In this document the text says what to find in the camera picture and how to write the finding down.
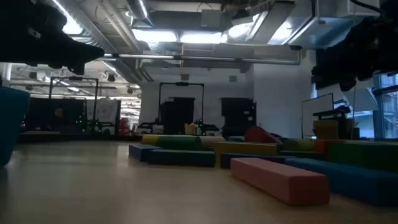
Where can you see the window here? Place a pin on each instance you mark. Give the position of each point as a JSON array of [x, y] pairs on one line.
[[388, 109]]

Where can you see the ceiling light panel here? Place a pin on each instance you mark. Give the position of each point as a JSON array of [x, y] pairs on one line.
[[155, 35], [202, 38]]

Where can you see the green wooden arch block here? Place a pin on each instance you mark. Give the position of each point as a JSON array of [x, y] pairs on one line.
[[363, 157]]

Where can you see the black partition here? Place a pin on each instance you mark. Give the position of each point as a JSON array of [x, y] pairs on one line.
[[46, 115]]

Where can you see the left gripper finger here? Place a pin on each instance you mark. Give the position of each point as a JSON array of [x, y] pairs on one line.
[[85, 53]]

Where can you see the natural wooden cylinder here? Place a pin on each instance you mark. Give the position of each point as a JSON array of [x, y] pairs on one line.
[[211, 141]]

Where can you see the background robot station table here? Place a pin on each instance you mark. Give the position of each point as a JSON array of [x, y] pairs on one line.
[[149, 127]]

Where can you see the black table frame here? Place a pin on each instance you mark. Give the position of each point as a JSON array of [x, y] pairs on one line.
[[77, 137]]

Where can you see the smooth round metal duct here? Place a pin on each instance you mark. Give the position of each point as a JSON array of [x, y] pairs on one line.
[[138, 9]]

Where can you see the black standing desk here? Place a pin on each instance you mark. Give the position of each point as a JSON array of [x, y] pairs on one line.
[[345, 124]]

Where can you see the black gantry frame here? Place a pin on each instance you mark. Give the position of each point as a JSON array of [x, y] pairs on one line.
[[74, 78], [182, 84]]

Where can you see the yellow flat wooden block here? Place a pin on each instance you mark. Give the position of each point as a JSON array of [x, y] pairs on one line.
[[245, 148]]

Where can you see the grey horizontal pipe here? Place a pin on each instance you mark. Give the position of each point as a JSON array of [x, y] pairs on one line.
[[202, 58]]

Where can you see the pink long wooden block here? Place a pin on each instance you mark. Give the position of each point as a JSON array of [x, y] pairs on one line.
[[280, 180]]

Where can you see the green wooden cylinder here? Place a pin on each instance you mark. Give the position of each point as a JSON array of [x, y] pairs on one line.
[[178, 143]]

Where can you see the rectangular metal duct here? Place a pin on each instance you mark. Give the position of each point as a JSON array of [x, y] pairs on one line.
[[326, 28]]

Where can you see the ribbed round metal duct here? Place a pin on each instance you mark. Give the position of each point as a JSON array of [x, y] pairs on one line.
[[93, 37]]

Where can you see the light green arch block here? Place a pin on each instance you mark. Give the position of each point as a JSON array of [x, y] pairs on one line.
[[298, 145]]

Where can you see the silver slanted duct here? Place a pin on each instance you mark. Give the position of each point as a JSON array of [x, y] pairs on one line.
[[273, 21]]

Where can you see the teal plastic tray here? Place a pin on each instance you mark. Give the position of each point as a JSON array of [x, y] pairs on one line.
[[12, 124]]

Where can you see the whiteboard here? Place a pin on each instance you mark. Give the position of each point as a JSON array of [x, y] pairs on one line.
[[317, 109]]

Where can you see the yellow wooden cylinder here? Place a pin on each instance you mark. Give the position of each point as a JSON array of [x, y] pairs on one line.
[[149, 139]]

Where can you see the white angled panel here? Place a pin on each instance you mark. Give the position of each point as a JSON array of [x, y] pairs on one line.
[[362, 101]]

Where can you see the blue long wooden block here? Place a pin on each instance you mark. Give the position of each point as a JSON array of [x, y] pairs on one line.
[[357, 183], [140, 152]]

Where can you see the white board panel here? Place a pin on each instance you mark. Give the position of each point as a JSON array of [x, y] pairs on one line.
[[105, 112]]

